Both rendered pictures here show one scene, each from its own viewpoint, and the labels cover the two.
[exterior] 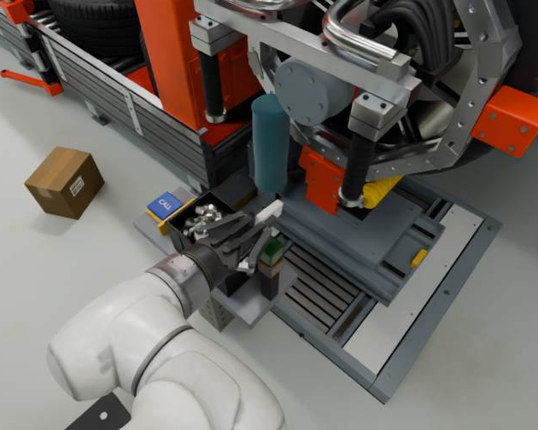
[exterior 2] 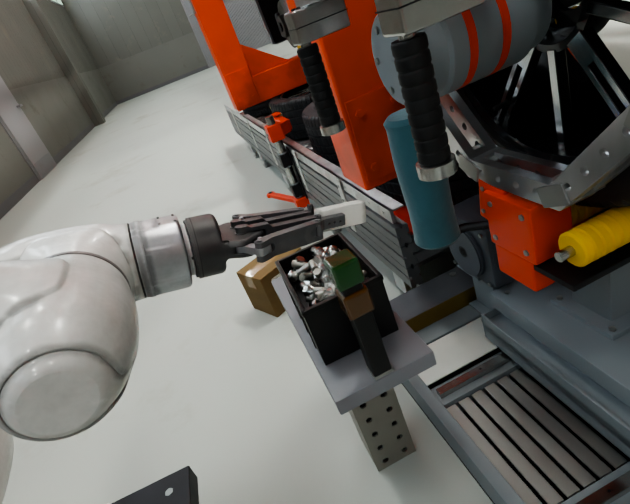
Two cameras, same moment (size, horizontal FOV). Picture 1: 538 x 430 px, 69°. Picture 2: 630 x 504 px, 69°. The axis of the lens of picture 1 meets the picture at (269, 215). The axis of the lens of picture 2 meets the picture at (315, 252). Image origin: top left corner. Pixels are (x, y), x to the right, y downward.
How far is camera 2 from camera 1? 0.45 m
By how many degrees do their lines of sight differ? 39
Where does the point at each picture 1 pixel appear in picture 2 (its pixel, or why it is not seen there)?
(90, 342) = (8, 250)
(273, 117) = (402, 124)
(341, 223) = (584, 329)
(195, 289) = (160, 244)
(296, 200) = (516, 294)
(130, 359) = not seen: hidden behind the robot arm
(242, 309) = (336, 381)
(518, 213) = not seen: outside the picture
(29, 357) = (181, 442)
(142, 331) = (51, 246)
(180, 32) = (332, 68)
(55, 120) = not seen: hidden behind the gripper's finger
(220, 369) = (59, 271)
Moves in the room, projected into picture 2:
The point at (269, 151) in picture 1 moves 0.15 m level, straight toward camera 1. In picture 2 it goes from (410, 178) to (378, 222)
